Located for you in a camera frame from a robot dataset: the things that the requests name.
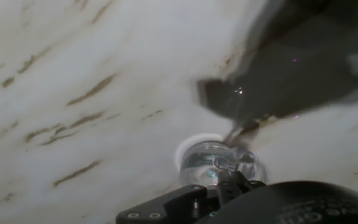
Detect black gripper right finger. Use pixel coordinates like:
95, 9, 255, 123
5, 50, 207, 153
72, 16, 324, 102
230, 170, 265, 200

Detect clear glass mug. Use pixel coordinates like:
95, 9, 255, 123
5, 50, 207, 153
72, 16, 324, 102
175, 133, 269, 189

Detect marble pattern board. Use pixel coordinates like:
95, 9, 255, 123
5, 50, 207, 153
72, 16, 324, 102
0, 0, 358, 224

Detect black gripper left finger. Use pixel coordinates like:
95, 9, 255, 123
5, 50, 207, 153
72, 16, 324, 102
116, 171, 234, 224

